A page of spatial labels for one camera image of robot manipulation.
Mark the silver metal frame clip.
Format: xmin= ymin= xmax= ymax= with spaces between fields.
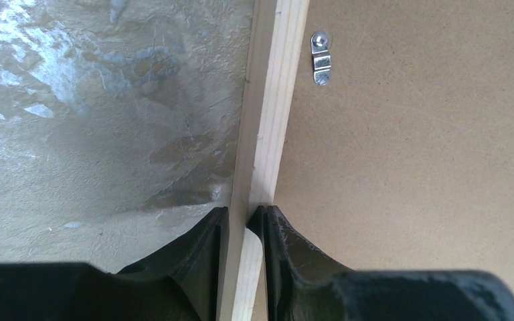
xmin=311 ymin=31 xmax=331 ymax=86

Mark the light wooden picture frame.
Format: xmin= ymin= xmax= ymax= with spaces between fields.
xmin=217 ymin=1 xmax=309 ymax=320

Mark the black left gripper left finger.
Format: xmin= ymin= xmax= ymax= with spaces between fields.
xmin=0 ymin=207 xmax=228 ymax=320

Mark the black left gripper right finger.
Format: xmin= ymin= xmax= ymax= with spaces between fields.
xmin=248 ymin=206 xmax=514 ymax=320

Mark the brown cardboard backing board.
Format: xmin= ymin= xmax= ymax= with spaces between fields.
xmin=274 ymin=1 xmax=514 ymax=291

